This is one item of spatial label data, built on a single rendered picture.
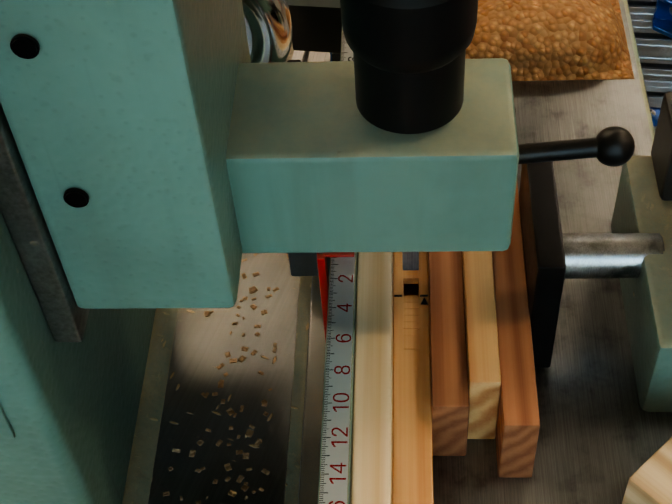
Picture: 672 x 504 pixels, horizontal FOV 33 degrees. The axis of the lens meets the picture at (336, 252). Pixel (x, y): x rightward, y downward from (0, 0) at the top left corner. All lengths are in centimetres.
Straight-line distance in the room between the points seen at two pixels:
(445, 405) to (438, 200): 11
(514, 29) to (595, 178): 13
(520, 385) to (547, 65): 30
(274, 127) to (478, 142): 10
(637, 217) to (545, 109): 17
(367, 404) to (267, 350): 22
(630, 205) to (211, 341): 31
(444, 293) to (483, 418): 7
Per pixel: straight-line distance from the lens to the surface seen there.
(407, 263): 62
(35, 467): 63
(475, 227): 56
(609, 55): 82
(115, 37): 44
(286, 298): 81
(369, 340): 60
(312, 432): 73
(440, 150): 52
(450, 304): 61
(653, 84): 144
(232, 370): 78
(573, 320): 67
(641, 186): 67
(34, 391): 57
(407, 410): 59
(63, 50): 45
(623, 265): 63
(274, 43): 67
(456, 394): 58
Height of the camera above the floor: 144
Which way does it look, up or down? 50 degrees down
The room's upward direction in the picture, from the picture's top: 5 degrees counter-clockwise
